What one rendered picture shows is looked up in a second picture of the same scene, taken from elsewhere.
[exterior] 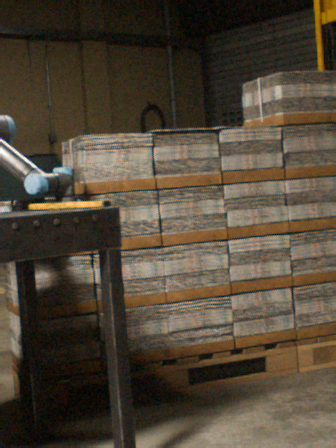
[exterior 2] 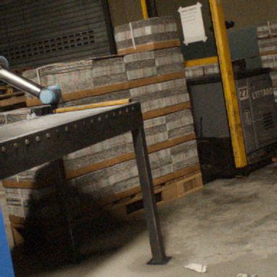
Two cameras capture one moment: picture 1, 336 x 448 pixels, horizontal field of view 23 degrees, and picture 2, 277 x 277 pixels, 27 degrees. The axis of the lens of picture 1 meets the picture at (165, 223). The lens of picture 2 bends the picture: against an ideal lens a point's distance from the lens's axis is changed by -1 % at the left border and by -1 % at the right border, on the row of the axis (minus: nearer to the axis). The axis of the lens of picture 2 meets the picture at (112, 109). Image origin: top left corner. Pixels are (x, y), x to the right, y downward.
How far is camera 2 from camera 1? 130 cm
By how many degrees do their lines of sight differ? 21
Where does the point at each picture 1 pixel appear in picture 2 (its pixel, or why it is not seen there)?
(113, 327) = (146, 174)
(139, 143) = (85, 66)
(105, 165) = (68, 82)
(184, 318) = (120, 174)
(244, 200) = (141, 97)
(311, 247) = (176, 122)
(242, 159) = (137, 72)
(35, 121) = not seen: outside the picture
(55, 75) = not seen: outside the picture
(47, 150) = not seen: outside the picture
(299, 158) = (164, 68)
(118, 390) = (153, 210)
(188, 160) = (110, 75)
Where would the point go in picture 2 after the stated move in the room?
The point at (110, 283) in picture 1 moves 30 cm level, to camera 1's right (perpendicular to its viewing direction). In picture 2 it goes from (143, 147) to (196, 135)
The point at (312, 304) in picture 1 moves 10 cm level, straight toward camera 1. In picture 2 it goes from (179, 156) to (184, 157)
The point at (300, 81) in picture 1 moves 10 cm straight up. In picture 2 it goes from (159, 23) to (156, 9)
